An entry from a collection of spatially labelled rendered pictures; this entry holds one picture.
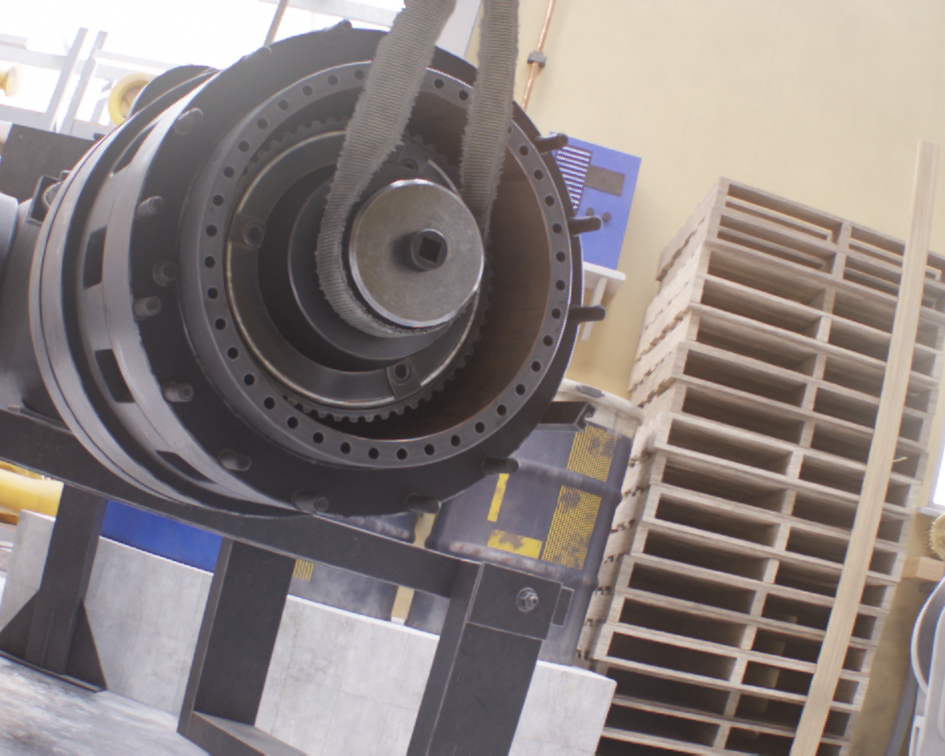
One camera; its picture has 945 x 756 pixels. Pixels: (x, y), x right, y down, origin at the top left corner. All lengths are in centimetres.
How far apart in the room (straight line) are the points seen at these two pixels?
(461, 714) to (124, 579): 163
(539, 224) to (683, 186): 485
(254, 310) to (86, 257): 25
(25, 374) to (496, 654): 104
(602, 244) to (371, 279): 463
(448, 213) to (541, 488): 323
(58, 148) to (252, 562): 137
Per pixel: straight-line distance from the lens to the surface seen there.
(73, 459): 241
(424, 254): 140
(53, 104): 1023
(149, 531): 423
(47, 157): 422
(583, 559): 470
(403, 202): 140
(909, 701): 630
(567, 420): 155
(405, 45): 146
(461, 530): 466
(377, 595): 470
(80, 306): 166
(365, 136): 143
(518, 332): 156
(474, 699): 274
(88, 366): 168
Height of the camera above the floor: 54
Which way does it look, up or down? 9 degrees up
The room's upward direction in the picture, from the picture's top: 15 degrees clockwise
